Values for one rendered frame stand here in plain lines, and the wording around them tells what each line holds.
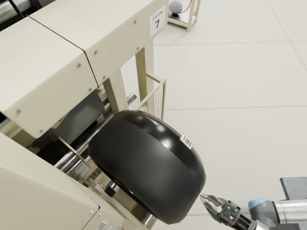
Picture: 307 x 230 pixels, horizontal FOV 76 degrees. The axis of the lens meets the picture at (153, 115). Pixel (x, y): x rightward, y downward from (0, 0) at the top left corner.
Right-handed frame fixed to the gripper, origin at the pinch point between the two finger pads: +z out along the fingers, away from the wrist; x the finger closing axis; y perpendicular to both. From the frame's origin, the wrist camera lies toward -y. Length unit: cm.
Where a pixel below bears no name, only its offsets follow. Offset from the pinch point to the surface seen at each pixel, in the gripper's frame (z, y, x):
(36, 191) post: 12, 71, 27
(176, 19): 174, -88, -235
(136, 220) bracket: 22.5, -25.0, 24.6
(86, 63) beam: 40, 58, 3
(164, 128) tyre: 24.1, 24.7, -7.3
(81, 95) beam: 41, 49, 8
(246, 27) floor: 82, -113, -306
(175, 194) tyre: 8.0, 15.5, 8.7
